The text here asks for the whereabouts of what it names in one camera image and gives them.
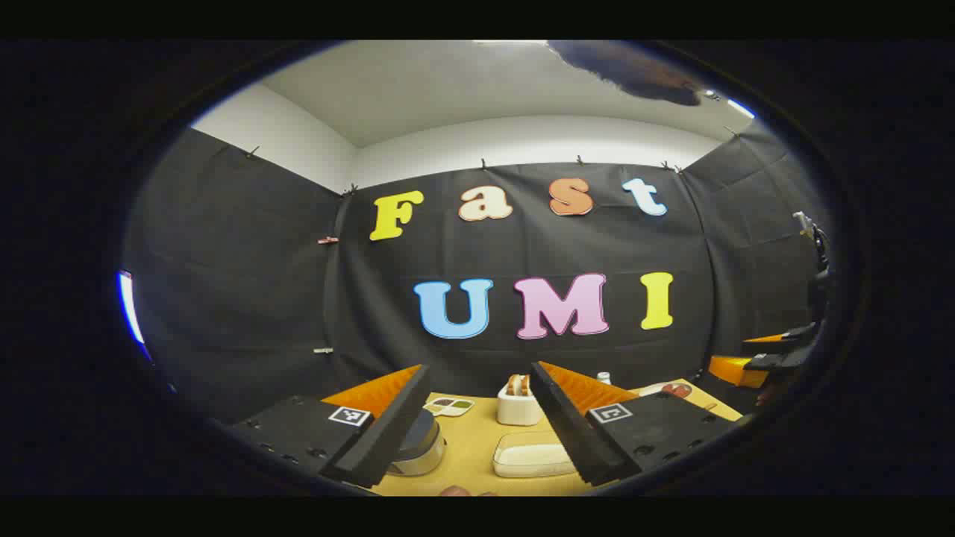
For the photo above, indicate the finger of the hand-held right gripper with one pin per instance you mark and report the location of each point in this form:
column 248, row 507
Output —
column 791, row 334
column 735, row 371

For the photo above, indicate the black backdrop cloth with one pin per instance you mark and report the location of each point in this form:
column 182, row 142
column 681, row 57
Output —
column 261, row 283

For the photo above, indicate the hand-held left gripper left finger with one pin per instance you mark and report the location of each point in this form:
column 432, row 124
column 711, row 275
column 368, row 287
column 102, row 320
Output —
column 388, row 432

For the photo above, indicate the white divided condiment dish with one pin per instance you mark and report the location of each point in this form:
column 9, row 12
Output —
column 449, row 406

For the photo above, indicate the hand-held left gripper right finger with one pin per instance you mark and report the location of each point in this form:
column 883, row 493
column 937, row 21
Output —
column 567, row 432

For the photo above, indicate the toast bread slice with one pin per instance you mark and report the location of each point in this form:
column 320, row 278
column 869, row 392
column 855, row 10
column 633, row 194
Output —
column 525, row 385
column 513, row 385

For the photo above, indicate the computer monitor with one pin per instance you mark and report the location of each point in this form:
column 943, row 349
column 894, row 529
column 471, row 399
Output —
column 128, row 306

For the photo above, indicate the white toaster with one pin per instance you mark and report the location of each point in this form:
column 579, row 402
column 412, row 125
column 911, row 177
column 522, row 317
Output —
column 518, row 410

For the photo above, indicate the silver black rice cooker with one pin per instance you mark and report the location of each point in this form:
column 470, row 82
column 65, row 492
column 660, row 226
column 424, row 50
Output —
column 421, row 447

